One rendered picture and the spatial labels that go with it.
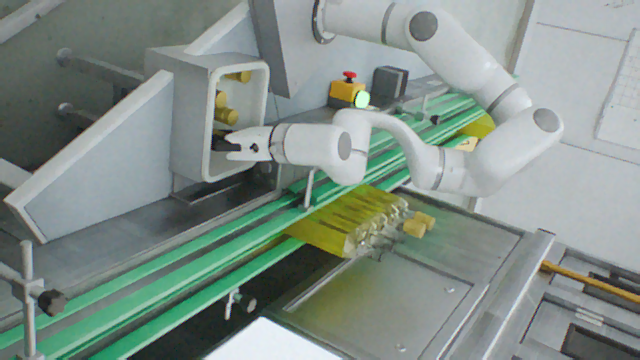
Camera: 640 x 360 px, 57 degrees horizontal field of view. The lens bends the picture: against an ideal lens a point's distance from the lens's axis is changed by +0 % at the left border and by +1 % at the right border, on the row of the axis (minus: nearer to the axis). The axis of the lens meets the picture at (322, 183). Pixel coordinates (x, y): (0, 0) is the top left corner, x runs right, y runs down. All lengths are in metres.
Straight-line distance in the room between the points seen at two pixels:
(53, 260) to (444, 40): 0.79
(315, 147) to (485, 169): 0.30
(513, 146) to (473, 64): 0.19
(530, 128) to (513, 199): 6.38
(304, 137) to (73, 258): 0.42
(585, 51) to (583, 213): 1.81
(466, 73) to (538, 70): 5.98
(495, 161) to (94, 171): 0.69
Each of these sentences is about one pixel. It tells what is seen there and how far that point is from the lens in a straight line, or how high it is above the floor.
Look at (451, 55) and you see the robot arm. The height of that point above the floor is 1.15.
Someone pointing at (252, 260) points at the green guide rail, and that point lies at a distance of 1.20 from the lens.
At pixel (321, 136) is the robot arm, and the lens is 1.01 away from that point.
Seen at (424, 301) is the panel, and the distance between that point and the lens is 1.36.
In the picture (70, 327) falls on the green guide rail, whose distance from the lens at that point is 0.90.
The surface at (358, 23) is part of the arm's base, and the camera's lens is 1.34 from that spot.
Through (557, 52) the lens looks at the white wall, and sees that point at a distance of 7.10.
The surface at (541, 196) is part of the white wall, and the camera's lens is 7.42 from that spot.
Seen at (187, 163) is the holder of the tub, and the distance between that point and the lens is 1.16.
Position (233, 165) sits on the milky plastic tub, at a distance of 1.22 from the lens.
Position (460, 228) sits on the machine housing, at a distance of 1.84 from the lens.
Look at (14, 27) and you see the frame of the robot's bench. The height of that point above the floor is 0.20.
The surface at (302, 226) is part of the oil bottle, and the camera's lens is 1.27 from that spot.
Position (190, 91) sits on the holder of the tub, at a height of 0.79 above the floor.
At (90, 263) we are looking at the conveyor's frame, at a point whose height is 0.85.
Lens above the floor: 1.50
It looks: 25 degrees down
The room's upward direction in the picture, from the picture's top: 111 degrees clockwise
